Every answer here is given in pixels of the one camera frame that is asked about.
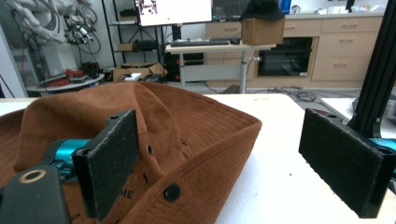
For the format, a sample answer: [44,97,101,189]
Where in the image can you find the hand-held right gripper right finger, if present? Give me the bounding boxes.
[298,107,396,219]

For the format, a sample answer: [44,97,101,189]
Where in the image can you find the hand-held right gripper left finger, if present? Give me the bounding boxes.
[40,108,141,221]

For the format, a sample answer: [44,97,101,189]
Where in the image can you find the brown bucket hat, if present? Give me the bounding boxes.
[0,80,263,224]

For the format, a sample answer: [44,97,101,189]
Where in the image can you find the round white table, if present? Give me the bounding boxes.
[25,73,106,93]

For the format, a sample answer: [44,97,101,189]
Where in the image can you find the red tool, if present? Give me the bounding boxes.
[46,68,87,88]

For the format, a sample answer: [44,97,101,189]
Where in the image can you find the open cardboard box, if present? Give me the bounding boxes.
[112,62,168,83]

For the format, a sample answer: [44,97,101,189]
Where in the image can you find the wooden cabinet with drawers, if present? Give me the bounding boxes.
[205,11,386,89]

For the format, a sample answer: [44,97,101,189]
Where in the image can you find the black built-in oven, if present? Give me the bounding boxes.
[257,36,314,77]

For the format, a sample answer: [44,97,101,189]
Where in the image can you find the black metal shelf rack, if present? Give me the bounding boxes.
[102,0,166,73]

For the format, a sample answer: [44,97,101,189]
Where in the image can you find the light wooden standing desk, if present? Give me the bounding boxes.
[164,42,277,95]

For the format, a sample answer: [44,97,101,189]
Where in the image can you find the black keyboard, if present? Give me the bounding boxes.
[170,39,222,49]

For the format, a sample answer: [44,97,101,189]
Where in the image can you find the white monitor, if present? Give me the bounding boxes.
[134,0,214,27]

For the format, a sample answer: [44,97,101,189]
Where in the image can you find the black hat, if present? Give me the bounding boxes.
[240,0,286,21]

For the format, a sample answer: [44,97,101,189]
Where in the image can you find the dark monitor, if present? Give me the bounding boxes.
[211,0,252,22]

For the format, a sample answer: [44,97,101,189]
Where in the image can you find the floor cables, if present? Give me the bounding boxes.
[264,86,362,103]

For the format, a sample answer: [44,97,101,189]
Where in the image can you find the black aluminium frame post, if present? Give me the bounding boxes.
[346,0,396,139]

